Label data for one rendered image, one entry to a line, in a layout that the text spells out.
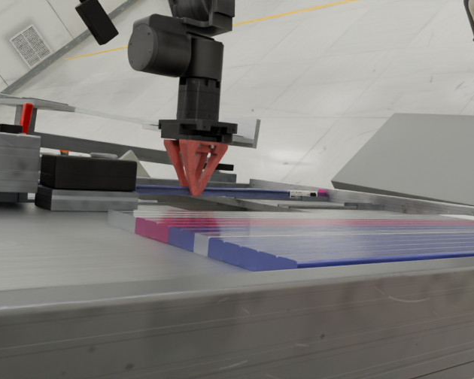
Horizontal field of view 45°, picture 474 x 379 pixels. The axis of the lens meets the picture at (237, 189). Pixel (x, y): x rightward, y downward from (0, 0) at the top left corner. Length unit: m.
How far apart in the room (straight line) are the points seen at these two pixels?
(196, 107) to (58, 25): 8.23
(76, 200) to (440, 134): 0.86
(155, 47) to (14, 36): 8.02
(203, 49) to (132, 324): 0.61
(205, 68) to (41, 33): 8.12
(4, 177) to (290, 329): 0.32
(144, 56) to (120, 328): 0.56
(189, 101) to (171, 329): 0.58
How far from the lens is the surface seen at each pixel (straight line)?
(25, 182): 0.50
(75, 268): 0.27
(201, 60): 0.76
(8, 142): 0.49
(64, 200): 0.49
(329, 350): 0.24
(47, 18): 8.91
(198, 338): 0.19
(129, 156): 1.26
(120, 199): 0.51
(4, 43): 8.66
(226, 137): 0.76
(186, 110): 0.75
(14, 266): 0.27
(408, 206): 0.84
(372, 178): 1.16
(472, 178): 1.07
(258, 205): 0.77
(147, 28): 0.72
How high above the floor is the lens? 1.23
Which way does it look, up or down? 28 degrees down
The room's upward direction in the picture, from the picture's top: 32 degrees counter-clockwise
